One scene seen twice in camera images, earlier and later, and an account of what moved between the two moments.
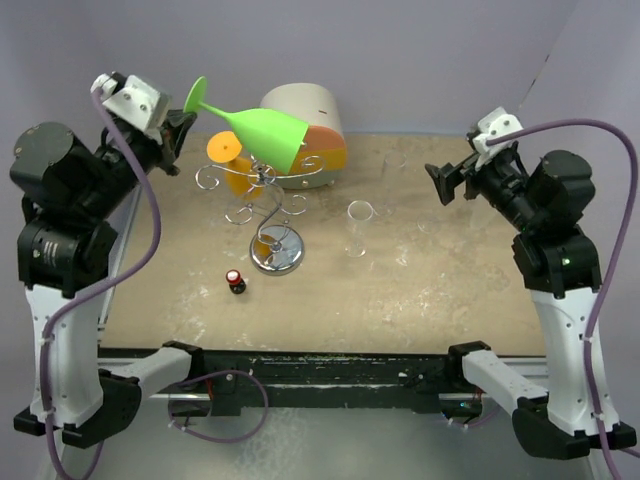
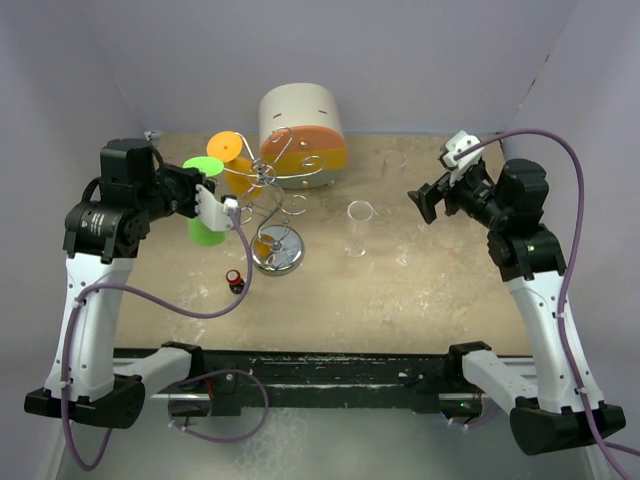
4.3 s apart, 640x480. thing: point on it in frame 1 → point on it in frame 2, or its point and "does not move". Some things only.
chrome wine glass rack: x=278 y=247 does not move
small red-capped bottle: x=237 y=285 does not move
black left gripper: x=164 y=149 → x=190 y=177
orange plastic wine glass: x=242 y=179 does not move
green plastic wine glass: x=274 y=136 → x=199 y=233
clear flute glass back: x=393 y=162 does not move
